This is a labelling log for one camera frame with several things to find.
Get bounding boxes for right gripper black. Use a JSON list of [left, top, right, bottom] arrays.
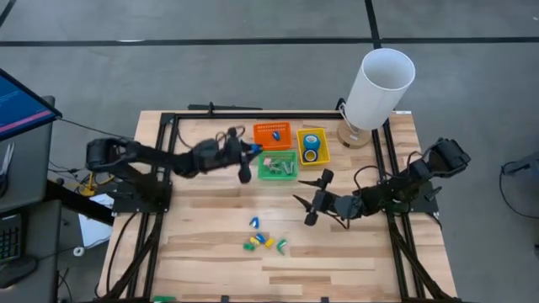
[[292, 169, 344, 226]]

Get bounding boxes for white shade wooden base lamp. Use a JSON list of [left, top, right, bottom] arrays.
[[335, 47, 417, 150]]

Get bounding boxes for scissors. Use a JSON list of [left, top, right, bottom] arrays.
[[0, 141, 16, 178]]

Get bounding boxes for backlit keyboard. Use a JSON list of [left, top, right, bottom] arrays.
[[0, 213, 23, 264]]

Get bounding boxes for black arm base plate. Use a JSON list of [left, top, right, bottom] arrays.
[[111, 191, 173, 215], [376, 180, 440, 215]]

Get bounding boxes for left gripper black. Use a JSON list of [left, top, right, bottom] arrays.
[[191, 128, 264, 184]]

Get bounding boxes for black floor cable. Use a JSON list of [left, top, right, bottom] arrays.
[[104, 212, 140, 295], [499, 162, 539, 221]]

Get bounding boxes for light blue tape roll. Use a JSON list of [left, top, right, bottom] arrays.
[[302, 134, 322, 152]]

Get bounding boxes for dark grey desk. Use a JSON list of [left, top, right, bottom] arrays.
[[0, 199, 64, 303]]

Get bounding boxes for black computer mouse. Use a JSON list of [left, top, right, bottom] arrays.
[[0, 255, 39, 290]]

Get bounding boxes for yellow cable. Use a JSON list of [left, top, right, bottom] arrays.
[[79, 170, 115, 198]]

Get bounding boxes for computer monitor blue screen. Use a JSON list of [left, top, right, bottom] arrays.
[[0, 68, 63, 142]]

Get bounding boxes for green plastic basket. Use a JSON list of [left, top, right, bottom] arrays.
[[257, 150, 300, 182]]

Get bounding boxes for black desk bar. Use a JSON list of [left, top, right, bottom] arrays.
[[44, 179, 115, 226]]

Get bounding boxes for black monitor cable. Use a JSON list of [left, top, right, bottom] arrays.
[[56, 117, 135, 142]]

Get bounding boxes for yellow plastic basket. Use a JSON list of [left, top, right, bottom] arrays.
[[296, 127, 332, 167]]

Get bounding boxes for dark grey floor object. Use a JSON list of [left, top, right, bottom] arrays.
[[500, 151, 539, 178]]

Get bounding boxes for white box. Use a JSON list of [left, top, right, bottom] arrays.
[[77, 192, 115, 249]]

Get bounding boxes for orange plastic basket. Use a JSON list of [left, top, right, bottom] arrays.
[[253, 121, 293, 152]]

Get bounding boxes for clear lamp cable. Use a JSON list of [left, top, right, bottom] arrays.
[[338, 100, 353, 127]]

